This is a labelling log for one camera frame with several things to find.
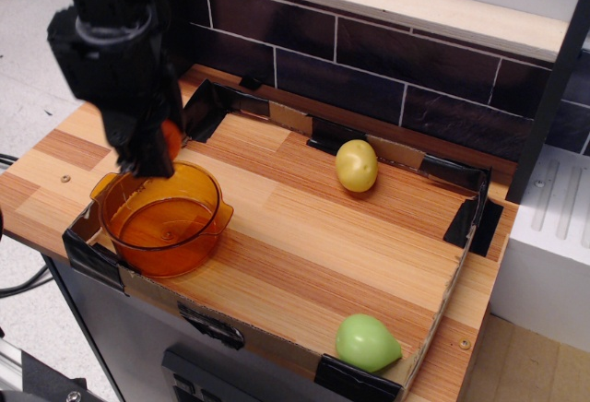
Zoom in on black cables on floor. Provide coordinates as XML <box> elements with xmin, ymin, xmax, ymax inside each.
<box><xmin>0</xmin><ymin>152</ymin><xmax>52</xmax><ymax>300</ymax></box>

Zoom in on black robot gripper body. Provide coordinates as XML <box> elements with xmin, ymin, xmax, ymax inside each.
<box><xmin>47</xmin><ymin>0</ymin><xmax>178</xmax><ymax>144</ymax></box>

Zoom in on aluminium frame corner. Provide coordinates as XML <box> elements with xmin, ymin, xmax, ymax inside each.
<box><xmin>1</xmin><ymin>332</ymin><xmax>100</xmax><ymax>402</ymax></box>

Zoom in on green plastic toy pear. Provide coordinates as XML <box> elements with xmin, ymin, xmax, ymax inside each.
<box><xmin>336</xmin><ymin>313</ymin><xmax>402</xmax><ymax>372</ymax></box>

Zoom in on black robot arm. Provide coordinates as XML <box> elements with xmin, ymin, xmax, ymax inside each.
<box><xmin>47</xmin><ymin>0</ymin><xmax>184</xmax><ymax>178</ymax></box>

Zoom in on white grooved block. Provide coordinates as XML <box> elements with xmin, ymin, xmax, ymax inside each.
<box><xmin>490</xmin><ymin>146</ymin><xmax>589</xmax><ymax>351</ymax></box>

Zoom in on orange transparent plastic pot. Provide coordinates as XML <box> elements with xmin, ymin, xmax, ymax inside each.
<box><xmin>90</xmin><ymin>160</ymin><xmax>234</xmax><ymax>278</ymax></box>

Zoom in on orange plastic toy carrot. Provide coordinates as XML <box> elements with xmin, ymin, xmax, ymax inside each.
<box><xmin>161</xmin><ymin>119</ymin><xmax>183</xmax><ymax>161</ymax></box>

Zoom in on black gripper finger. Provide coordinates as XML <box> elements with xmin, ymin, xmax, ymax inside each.
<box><xmin>133</xmin><ymin>97</ymin><xmax>184</xmax><ymax>177</ymax></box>
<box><xmin>108</xmin><ymin>129</ymin><xmax>139</xmax><ymax>176</ymax></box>

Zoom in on light wooden shelf board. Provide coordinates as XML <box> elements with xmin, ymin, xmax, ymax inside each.
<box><xmin>306</xmin><ymin>0</ymin><xmax>569</xmax><ymax>62</ymax></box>

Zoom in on yellow plastic toy potato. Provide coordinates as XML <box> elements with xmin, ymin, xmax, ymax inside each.
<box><xmin>336</xmin><ymin>139</ymin><xmax>378</xmax><ymax>193</ymax></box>

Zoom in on black vertical post right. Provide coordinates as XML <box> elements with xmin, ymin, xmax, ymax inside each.
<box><xmin>505</xmin><ymin>0</ymin><xmax>589</xmax><ymax>205</ymax></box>

